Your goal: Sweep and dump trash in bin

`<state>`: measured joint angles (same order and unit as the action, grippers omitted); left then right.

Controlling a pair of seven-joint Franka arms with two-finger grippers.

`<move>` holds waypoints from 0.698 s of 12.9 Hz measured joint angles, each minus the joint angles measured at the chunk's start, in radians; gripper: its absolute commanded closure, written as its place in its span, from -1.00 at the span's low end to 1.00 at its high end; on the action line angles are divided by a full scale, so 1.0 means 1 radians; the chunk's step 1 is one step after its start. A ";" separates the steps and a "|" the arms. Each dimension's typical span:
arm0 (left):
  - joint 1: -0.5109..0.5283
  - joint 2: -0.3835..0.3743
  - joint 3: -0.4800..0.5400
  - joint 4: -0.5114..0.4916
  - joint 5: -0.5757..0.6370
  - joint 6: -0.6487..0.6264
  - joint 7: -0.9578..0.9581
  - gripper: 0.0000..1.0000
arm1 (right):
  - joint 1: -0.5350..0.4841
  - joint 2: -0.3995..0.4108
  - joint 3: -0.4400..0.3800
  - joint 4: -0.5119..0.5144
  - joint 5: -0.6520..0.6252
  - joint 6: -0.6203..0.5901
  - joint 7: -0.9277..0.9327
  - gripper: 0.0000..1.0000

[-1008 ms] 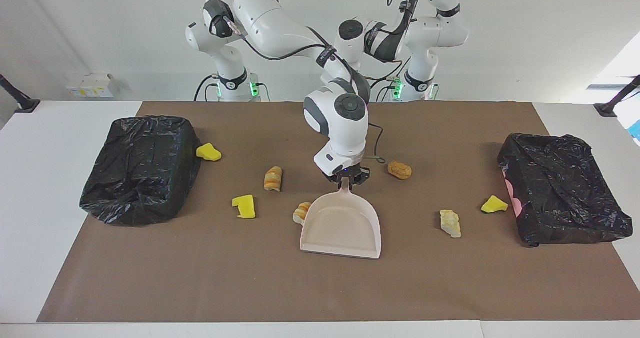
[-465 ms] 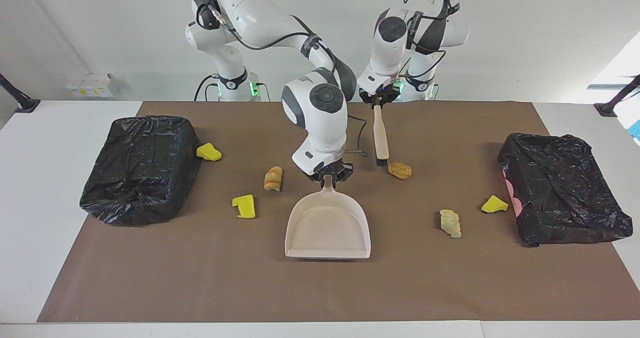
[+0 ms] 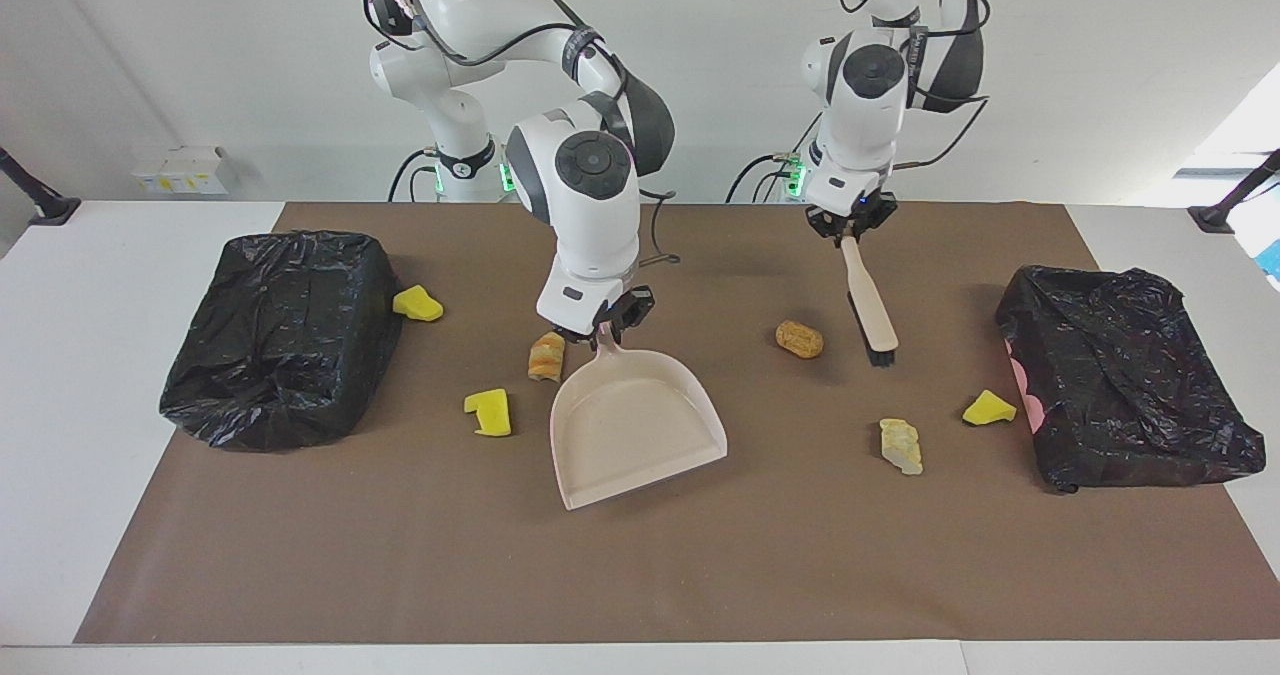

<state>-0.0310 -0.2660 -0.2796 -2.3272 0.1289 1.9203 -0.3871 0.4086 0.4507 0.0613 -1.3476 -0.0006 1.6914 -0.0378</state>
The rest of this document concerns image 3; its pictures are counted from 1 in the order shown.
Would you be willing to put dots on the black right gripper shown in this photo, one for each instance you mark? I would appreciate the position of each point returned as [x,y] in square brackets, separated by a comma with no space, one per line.
[628,305]

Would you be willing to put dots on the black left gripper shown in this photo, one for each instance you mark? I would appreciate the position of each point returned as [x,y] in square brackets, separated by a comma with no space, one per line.
[850,223]

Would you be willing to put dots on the striped croissant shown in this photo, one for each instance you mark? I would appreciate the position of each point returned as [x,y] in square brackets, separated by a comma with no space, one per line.
[547,357]

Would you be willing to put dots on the beige brush with black bristles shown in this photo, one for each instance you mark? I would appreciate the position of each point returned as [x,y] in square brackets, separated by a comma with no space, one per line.
[870,305]

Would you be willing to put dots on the beige plastic dustpan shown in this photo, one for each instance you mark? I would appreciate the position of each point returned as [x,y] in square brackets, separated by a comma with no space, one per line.
[635,425]

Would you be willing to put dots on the brown oval cookie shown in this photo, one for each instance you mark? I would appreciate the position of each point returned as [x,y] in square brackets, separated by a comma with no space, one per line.
[800,339]

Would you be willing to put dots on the yellow notched sponge block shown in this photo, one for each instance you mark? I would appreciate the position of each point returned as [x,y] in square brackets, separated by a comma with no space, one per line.
[490,413]

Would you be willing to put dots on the yellow stepped sponge piece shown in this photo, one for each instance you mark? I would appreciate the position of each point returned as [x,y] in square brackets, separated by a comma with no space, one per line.
[418,303]

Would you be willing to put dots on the pale bread piece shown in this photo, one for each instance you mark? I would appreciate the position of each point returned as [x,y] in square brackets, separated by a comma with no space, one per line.
[901,445]

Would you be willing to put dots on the yellow sponge wedge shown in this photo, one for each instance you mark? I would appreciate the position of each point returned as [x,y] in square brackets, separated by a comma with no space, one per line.
[989,410]

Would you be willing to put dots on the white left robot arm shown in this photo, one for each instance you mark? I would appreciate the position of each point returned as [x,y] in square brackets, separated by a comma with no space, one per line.
[860,125]

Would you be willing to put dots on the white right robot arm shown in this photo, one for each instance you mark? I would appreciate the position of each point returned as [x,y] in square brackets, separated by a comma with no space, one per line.
[595,205]

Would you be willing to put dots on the pink bin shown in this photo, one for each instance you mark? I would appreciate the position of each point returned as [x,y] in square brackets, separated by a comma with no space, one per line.
[1025,390]

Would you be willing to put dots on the left black-lined bin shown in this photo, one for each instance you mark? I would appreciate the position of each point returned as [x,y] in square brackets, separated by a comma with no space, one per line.
[1130,375]

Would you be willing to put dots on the black-lined bin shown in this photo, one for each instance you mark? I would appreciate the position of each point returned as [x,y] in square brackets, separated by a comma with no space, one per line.
[280,335]
[1130,375]

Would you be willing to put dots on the right black-lined bin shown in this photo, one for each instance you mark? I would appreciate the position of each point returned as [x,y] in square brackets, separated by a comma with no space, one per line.
[280,335]

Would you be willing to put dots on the brown table mat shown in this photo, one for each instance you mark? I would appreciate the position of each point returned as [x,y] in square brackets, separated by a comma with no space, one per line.
[640,565]

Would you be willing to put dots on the black angled support stand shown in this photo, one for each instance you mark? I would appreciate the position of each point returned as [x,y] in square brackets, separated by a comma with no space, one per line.
[1225,210]
[40,200]

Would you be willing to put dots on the blue object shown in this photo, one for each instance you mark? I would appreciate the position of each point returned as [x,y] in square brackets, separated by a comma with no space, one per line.
[1272,260]

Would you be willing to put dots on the white wall socket box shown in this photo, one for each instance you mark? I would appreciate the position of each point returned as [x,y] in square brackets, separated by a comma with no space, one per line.
[180,170]

